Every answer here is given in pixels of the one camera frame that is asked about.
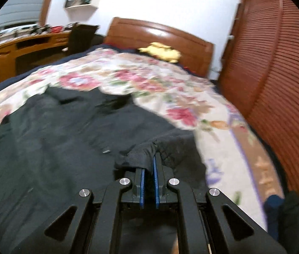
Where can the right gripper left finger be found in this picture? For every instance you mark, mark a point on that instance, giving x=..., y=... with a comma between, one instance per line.
x=135, y=193

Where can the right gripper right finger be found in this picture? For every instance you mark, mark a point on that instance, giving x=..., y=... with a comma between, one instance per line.
x=162, y=174

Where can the black jacket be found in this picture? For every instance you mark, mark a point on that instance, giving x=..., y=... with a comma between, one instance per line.
x=62, y=141

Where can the floral bed blanket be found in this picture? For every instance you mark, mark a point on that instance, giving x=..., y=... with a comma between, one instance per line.
x=237, y=162

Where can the yellow plush toy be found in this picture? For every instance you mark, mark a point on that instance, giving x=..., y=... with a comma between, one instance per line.
x=162, y=52

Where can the wooden headboard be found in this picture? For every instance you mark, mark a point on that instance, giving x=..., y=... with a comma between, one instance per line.
x=196, y=53

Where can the red louvered wardrobe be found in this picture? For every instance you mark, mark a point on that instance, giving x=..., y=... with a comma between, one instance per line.
x=261, y=77

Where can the dark wooden chair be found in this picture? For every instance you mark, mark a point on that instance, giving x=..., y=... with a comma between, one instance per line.
x=82, y=37

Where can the red basket on desk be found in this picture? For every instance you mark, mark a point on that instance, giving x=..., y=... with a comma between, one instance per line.
x=56, y=29

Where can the wooden desk cabinet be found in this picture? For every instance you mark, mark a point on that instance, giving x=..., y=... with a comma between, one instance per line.
x=11, y=50

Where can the grey window blind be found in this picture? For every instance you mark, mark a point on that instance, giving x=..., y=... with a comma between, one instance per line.
x=19, y=11

